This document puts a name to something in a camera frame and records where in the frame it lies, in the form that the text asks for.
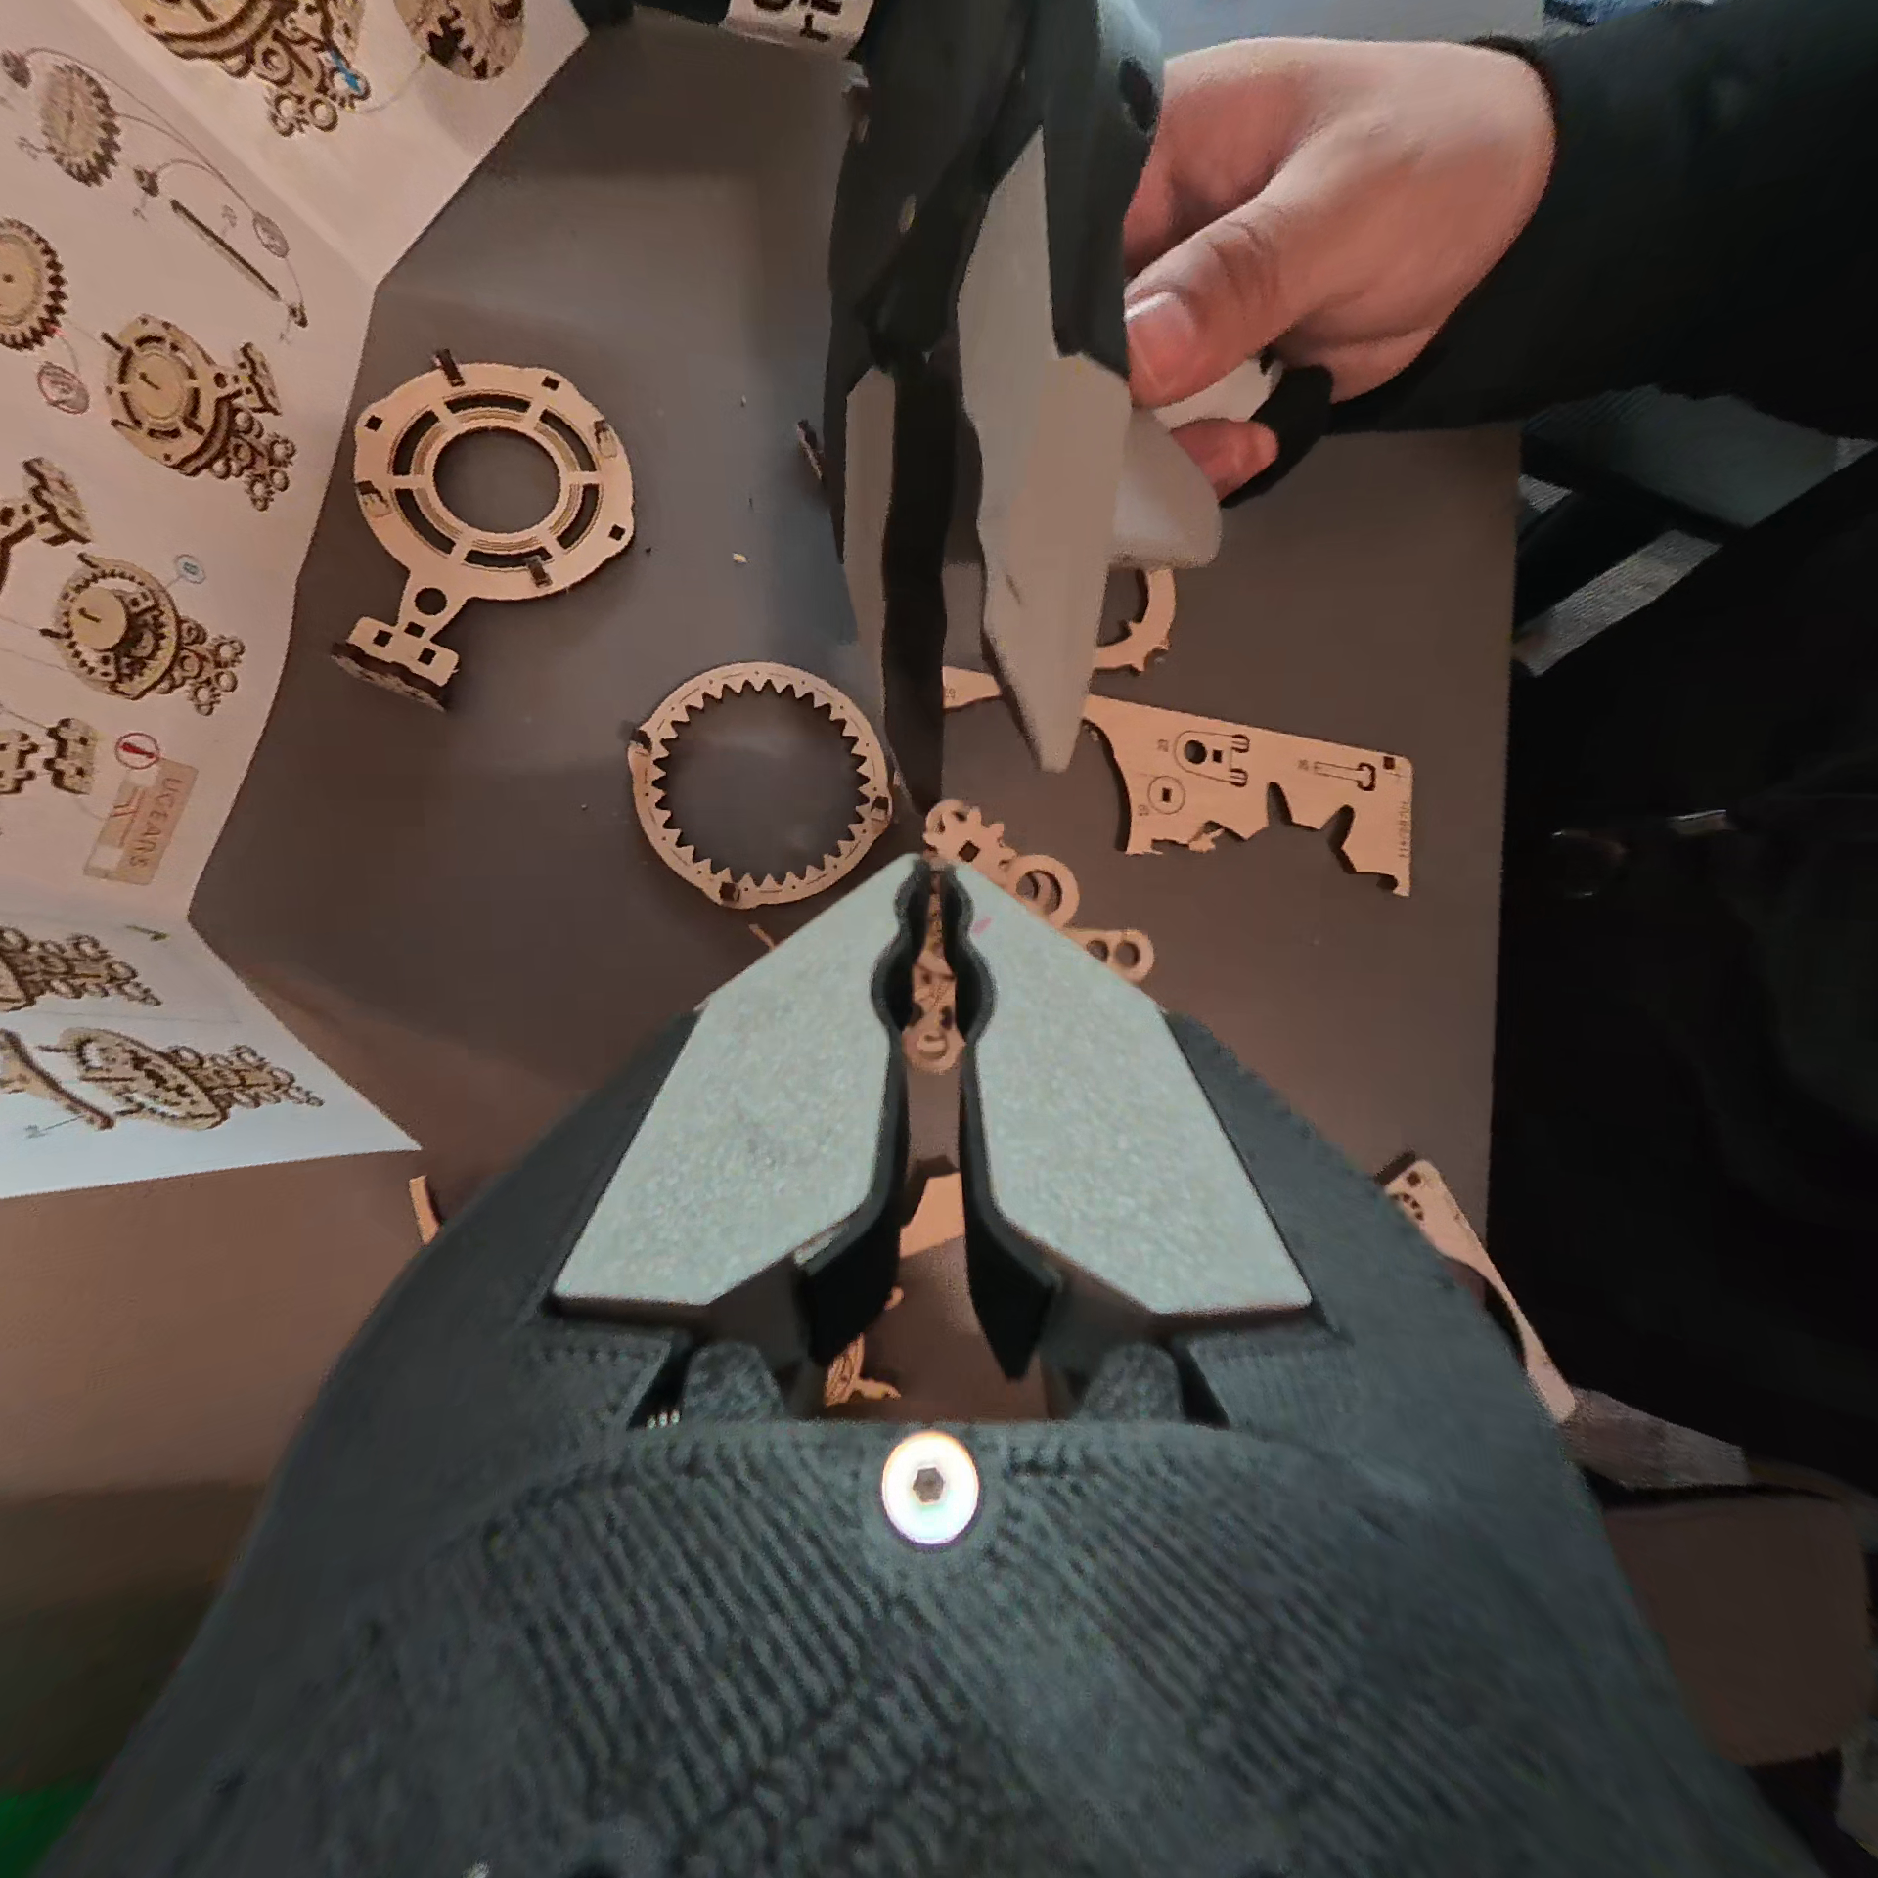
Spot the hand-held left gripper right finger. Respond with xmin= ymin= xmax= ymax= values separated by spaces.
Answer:
xmin=946 ymin=865 xmax=1316 ymax=1383

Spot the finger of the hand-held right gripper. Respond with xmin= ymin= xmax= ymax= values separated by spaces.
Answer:
xmin=837 ymin=341 xmax=959 ymax=809
xmin=957 ymin=130 xmax=1138 ymax=775

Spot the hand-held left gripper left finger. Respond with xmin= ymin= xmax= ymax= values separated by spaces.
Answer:
xmin=551 ymin=854 xmax=943 ymax=1371

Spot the wooden part with round loops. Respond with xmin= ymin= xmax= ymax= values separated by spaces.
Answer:
xmin=900 ymin=797 xmax=1159 ymax=1075

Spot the person's right forearm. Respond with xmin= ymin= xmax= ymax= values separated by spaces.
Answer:
xmin=1467 ymin=0 xmax=1878 ymax=443

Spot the person's right hand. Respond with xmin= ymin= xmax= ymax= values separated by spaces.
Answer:
xmin=1119 ymin=36 xmax=1560 ymax=501

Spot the small wooden gear part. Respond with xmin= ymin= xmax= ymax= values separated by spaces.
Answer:
xmin=1094 ymin=563 xmax=1180 ymax=677

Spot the wooden part under gripper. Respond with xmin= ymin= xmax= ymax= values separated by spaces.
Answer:
xmin=819 ymin=1156 xmax=972 ymax=1413

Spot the narrow wooden sheet strip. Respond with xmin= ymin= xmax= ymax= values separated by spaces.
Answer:
xmin=1377 ymin=1154 xmax=1584 ymax=1428

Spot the long wooden sheet fragment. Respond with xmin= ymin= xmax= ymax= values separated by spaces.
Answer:
xmin=940 ymin=664 xmax=1417 ymax=901

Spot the black chair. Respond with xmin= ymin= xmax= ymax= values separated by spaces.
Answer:
xmin=1489 ymin=396 xmax=1878 ymax=1498

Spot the printed instruction sheet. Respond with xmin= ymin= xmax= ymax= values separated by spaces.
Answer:
xmin=0 ymin=0 xmax=593 ymax=1202

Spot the green object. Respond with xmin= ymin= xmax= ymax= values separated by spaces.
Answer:
xmin=0 ymin=1773 xmax=94 ymax=1878

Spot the wooden internal gear ring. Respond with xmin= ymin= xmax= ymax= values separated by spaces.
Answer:
xmin=627 ymin=661 xmax=900 ymax=907

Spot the wooden ring assembly with foot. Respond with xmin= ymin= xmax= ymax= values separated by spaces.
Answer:
xmin=329 ymin=348 xmax=641 ymax=715

